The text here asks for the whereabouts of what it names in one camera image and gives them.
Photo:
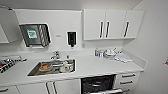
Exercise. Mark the stack of white bowls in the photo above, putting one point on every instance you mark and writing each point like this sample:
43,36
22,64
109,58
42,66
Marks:
110,53

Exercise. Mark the stainless steel dishwasher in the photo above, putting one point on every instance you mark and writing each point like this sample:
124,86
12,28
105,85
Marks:
98,85

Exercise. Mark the dish soap bottle yellow cap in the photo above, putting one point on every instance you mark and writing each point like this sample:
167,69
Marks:
96,52

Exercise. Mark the black soap dispenser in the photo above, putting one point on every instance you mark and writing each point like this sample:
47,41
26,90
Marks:
71,39

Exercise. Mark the small clear bottle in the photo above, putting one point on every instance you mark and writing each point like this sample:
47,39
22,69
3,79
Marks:
101,53

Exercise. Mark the small chrome sink knob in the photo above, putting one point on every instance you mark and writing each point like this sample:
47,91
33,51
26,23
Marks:
68,57

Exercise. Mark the white cup red print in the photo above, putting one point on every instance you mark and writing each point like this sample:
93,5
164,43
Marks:
68,65

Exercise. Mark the chrome sink faucet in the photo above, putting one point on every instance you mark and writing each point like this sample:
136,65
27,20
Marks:
55,55

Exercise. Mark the orange food container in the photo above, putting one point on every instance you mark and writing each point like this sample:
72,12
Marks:
45,67

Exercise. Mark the steel paper towel dispenser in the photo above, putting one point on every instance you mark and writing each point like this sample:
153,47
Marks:
35,35

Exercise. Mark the white two-door sink cabinet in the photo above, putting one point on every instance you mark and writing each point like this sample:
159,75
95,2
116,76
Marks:
50,87

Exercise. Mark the narrow white drawer unit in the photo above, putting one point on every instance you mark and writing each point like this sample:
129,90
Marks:
126,80

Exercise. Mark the stainless steel sink basin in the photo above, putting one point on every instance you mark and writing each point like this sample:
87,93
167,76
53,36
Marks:
35,70

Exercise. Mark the coffee supplies clutter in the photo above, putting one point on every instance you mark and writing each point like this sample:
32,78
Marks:
8,62

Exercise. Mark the small grey wall label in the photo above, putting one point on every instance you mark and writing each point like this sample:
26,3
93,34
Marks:
58,36

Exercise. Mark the white wall cabinet three doors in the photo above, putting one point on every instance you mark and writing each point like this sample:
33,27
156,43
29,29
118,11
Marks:
113,24

